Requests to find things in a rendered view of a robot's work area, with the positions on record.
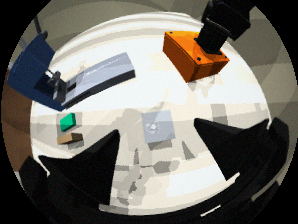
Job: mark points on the green flat block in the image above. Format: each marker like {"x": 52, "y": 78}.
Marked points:
{"x": 68, "y": 122}

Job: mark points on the blue arbor press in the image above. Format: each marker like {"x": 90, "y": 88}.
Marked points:
{"x": 28, "y": 75}

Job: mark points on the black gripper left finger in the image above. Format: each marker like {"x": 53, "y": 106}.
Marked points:
{"x": 91, "y": 170}

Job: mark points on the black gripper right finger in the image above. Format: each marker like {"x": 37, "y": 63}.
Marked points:
{"x": 229, "y": 145}

